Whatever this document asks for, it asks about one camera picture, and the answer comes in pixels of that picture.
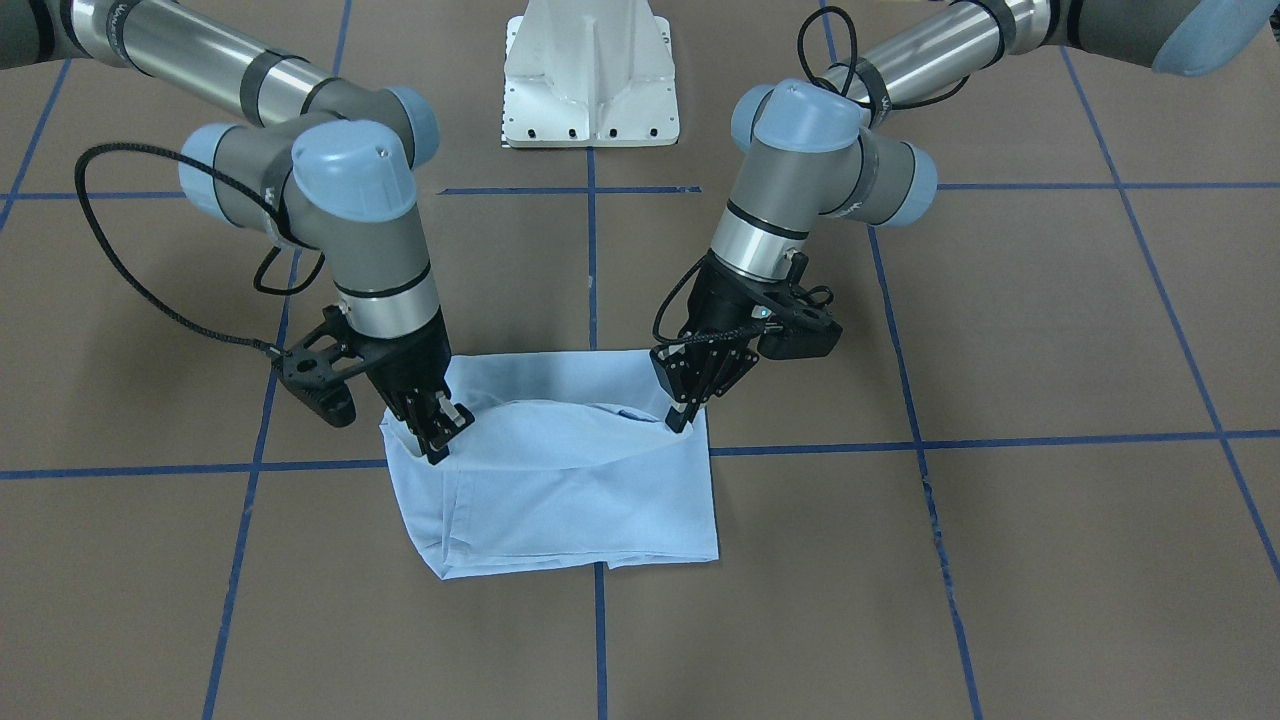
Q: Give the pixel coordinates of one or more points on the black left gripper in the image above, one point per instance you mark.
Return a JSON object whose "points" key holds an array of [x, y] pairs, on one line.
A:
{"points": [[716, 304]]}

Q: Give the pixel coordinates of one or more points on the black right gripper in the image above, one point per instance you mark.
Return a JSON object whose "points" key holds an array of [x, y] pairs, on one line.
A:
{"points": [[408, 367]]}

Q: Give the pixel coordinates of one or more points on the light blue t-shirt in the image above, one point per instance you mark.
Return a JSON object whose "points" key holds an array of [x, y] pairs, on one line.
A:
{"points": [[569, 462]]}

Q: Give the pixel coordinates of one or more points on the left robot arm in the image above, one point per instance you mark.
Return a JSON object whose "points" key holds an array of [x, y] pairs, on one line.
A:
{"points": [[812, 150]]}

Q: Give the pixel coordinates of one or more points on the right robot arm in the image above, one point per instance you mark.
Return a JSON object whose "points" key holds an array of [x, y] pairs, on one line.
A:
{"points": [[317, 163]]}

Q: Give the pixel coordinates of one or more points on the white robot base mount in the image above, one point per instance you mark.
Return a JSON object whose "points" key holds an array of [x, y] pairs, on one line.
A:
{"points": [[583, 74]]}

